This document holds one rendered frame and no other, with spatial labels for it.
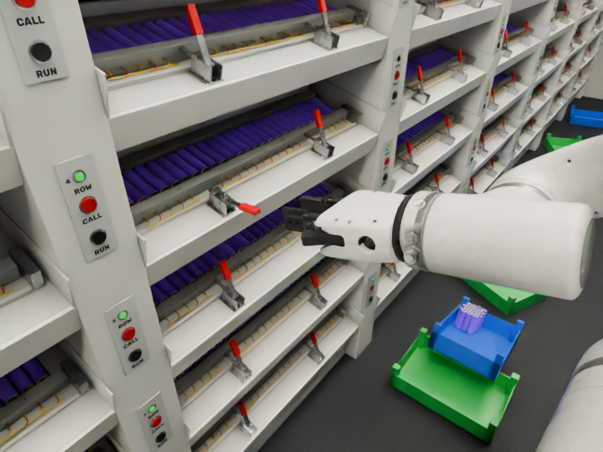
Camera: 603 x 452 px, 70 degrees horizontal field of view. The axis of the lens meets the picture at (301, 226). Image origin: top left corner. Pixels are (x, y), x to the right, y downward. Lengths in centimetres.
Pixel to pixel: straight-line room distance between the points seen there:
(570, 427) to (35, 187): 53
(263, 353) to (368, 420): 45
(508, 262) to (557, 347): 129
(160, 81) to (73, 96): 14
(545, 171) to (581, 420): 23
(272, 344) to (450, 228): 65
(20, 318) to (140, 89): 29
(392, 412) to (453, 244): 97
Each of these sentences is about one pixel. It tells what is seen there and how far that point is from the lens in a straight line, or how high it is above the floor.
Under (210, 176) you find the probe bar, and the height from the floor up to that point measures 80.
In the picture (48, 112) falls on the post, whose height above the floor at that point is 97.
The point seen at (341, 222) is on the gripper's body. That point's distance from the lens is 48.
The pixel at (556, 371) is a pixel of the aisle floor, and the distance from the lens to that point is 162.
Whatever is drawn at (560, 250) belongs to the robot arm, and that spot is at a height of 90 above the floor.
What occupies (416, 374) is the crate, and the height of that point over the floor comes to 0.
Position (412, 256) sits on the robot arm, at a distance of 45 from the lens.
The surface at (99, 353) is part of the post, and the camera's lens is 64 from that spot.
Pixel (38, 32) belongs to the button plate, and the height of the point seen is 104.
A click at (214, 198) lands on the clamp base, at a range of 68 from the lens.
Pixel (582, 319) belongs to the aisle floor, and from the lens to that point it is 184.
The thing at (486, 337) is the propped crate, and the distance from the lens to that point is 159.
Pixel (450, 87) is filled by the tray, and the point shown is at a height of 76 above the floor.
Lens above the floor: 111
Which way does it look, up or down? 33 degrees down
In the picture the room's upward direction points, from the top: straight up
